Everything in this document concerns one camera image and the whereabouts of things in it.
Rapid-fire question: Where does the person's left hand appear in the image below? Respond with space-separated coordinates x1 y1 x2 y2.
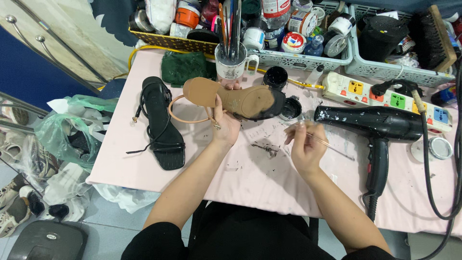
211 80 243 146

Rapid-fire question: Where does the person's right hand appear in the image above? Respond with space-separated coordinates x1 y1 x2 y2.
284 120 330 176

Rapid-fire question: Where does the thin paintbrush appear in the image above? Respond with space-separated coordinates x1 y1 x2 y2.
287 124 356 162

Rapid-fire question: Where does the tan heeled sandal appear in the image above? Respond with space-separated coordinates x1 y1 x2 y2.
168 77 287 126

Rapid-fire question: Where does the black paint jar lid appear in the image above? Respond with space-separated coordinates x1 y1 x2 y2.
279 96 302 121

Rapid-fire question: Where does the small white squeeze bottle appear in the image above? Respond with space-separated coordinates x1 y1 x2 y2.
306 65 325 86

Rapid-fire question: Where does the pink table cover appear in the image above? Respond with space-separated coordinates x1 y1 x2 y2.
86 48 462 240

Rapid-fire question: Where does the open black paint jar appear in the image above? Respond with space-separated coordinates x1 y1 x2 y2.
262 66 289 90

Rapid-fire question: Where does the black hair dryer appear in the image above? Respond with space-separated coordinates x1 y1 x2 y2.
314 105 425 222

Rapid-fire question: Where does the pale basket of paint jars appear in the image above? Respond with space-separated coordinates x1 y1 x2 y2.
241 0 354 72

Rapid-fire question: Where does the white mug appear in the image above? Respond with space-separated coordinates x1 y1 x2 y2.
214 42 260 81

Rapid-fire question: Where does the white multicolour power strip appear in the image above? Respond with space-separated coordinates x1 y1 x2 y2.
322 71 453 135

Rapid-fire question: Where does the black plug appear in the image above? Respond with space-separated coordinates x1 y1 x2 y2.
371 79 420 98

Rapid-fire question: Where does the pale basket of brushes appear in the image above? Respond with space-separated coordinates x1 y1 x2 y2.
344 3 462 88

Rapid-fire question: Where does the bunch of paintbrushes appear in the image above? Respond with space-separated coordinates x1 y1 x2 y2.
216 0 243 60

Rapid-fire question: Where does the person's black clothing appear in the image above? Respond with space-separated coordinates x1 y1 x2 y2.
121 200 399 260

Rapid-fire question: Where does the green cloth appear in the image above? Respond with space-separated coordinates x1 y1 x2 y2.
161 51 218 88

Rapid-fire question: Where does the wooden black bristle brush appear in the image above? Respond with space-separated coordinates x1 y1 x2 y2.
409 5 457 73

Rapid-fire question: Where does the yellow woven basket of supplies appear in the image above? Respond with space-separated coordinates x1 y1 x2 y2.
128 0 221 55

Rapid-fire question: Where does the white plastic bag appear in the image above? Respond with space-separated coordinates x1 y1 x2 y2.
92 182 161 214

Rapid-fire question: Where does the dark blue patterned cloth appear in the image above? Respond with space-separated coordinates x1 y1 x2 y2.
89 0 139 48

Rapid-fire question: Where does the green plastic bag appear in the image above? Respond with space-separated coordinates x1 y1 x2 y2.
34 94 119 171

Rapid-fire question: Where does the heap of shoes and bags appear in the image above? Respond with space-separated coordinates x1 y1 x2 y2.
0 92 120 239

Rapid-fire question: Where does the grey floor scale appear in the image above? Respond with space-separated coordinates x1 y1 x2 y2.
6 220 89 260

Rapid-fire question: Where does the black power cable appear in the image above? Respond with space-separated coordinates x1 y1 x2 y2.
411 59 462 260

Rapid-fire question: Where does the black strappy sandal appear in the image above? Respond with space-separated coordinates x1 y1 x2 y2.
126 76 186 171

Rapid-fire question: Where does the metal rail rack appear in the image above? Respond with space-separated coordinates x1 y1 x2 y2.
4 0 109 95

